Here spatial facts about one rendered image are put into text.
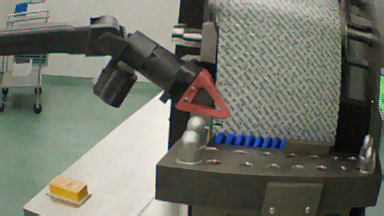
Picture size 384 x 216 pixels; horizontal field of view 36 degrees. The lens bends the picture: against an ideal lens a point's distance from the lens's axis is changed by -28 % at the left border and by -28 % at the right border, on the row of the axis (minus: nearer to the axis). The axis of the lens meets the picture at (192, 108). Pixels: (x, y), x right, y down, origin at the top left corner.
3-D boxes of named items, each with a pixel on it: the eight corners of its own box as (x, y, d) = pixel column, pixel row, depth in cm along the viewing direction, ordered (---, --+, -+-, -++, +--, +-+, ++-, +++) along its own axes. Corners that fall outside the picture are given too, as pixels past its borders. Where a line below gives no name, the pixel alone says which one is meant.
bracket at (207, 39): (174, 184, 142) (186, 19, 136) (208, 188, 141) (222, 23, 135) (168, 191, 137) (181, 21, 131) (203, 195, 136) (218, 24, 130)
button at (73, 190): (59, 185, 128) (58, 174, 127) (88, 194, 126) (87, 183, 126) (49, 194, 121) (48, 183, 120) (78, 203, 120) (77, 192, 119)
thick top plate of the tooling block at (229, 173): (176, 174, 125) (179, 138, 123) (373, 182, 118) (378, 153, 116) (154, 200, 109) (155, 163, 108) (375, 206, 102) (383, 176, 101)
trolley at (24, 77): (2, 94, 635) (12, 4, 614) (41, 95, 649) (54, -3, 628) (-4, 113, 549) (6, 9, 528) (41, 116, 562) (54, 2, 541)
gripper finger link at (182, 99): (213, 136, 124) (163, 100, 124) (221, 126, 131) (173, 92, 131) (238, 101, 122) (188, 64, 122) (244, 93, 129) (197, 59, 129)
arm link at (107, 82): (104, 31, 118) (102, 16, 125) (70, 87, 121) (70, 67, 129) (161, 59, 123) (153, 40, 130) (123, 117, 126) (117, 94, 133)
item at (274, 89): (211, 144, 127) (219, 30, 123) (332, 153, 123) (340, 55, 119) (210, 144, 126) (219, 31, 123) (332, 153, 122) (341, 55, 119)
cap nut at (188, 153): (178, 157, 113) (180, 126, 112) (204, 160, 112) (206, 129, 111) (173, 163, 109) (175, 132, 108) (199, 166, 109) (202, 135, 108)
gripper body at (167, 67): (167, 107, 122) (129, 79, 122) (181, 95, 131) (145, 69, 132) (191, 72, 120) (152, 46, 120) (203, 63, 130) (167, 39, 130)
